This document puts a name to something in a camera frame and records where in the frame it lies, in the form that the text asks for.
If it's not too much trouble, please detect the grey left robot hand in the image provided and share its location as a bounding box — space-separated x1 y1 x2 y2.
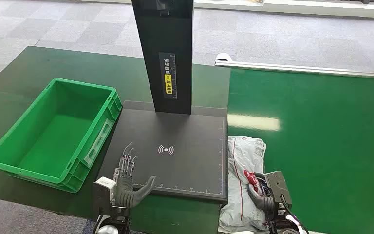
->
112 142 157 209

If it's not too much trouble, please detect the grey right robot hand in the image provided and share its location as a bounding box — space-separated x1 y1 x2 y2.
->
244 170 275 212

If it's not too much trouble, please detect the white plastic mailer package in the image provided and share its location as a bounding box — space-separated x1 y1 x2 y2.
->
218 136 267 234

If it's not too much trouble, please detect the black inbound scanner machine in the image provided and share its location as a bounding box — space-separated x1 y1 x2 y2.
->
96 0 229 205

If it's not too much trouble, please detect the green conveyor belt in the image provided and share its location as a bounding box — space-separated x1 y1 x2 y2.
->
226 67 374 234

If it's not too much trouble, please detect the green plastic crate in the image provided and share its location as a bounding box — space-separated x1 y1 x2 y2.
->
0 78 123 194

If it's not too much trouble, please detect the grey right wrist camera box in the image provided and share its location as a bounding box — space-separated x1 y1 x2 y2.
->
265 171 293 211

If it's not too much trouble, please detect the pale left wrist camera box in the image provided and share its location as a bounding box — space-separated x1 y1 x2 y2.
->
93 176 117 216

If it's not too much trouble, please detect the aluminium conveyor side rail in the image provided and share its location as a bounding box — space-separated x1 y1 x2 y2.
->
214 52 374 79

